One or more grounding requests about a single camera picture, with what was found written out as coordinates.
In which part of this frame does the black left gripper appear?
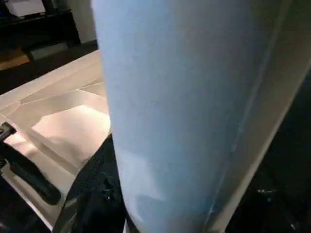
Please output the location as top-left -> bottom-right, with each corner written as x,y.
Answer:
0,122 -> 62,205

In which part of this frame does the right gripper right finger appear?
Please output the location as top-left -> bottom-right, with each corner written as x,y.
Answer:
225,145 -> 311,233

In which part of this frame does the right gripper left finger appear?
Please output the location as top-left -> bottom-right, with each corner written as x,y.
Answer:
54,134 -> 128,233

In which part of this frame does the white plastic table leg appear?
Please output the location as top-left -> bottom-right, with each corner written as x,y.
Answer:
91,0 -> 311,233

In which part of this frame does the black shelf unit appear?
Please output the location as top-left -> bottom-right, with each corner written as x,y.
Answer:
0,9 -> 82,53

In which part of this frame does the white box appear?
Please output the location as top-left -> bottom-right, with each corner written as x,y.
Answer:
4,0 -> 47,17

